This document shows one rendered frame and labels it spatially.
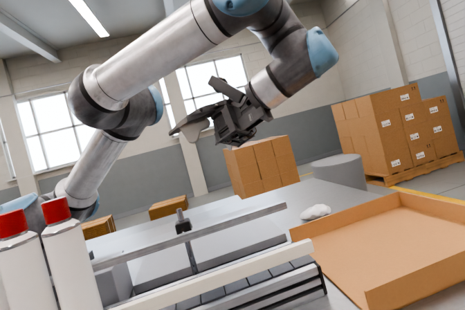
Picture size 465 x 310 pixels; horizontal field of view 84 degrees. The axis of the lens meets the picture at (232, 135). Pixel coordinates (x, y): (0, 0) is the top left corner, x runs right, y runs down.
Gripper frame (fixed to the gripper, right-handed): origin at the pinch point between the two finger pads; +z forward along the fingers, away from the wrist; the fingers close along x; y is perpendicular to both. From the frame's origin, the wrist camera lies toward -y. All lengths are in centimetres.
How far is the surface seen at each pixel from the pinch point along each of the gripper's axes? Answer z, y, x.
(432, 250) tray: -30, 38, 16
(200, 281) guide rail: -3.3, 29.5, -11.6
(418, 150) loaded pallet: -43, -23, 354
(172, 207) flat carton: 313, -97, 261
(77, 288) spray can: 9.8, 24.6, -22.8
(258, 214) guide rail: -9.2, 22.3, 0.8
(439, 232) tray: -32, 36, 23
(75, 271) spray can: 8.9, 22.3, -23.4
